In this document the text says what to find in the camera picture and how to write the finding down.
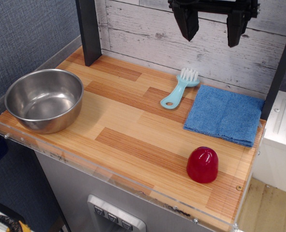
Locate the dark left frame post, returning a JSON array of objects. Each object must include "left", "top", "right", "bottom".
[{"left": 75, "top": 0, "right": 101, "bottom": 66}]

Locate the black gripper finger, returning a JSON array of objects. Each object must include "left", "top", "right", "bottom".
[
  {"left": 227, "top": 11, "right": 251, "bottom": 47},
  {"left": 173, "top": 7, "right": 199, "bottom": 41}
]

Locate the black yellow braided cable bundle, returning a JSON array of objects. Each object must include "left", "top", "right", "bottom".
[{"left": 0, "top": 211, "right": 31, "bottom": 232}]

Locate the dark frame post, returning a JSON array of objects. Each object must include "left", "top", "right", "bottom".
[
  {"left": 75, "top": 0, "right": 101, "bottom": 66},
  {"left": 260, "top": 45, "right": 286, "bottom": 120}
]

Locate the stainless steel bowl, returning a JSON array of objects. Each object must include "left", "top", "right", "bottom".
[{"left": 4, "top": 69, "right": 84, "bottom": 134}]

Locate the silver button control panel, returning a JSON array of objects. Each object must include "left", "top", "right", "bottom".
[{"left": 87, "top": 194, "right": 146, "bottom": 232}]

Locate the white metal side cabinet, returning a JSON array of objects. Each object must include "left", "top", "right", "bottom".
[{"left": 252, "top": 91, "right": 286, "bottom": 192}]

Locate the blue cloth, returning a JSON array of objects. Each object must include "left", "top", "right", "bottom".
[{"left": 184, "top": 85, "right": 264, "bottom": 147}]

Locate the red plastic dome cup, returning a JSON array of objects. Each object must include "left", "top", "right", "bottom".
[{"left": 186, "top": 146, "right": 219, "bottom": 184}]

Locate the light blue dish brush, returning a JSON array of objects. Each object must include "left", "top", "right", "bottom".
[{"left": 160, "top": 68, "right": 200, "bottom": 110}]

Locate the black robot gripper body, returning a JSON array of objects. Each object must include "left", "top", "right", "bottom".
[{"left": 168, "top": 0, "right": 260, "bottom": 17}]

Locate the clear acrylic edge guard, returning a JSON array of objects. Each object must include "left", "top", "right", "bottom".
[{"left": 0, "top": 113, "right": 263, "bottom": 232}]

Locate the dark right frame post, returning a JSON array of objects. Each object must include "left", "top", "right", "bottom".
[{"left": 260, "top": 45, "right": 286, "bottom": 120}]

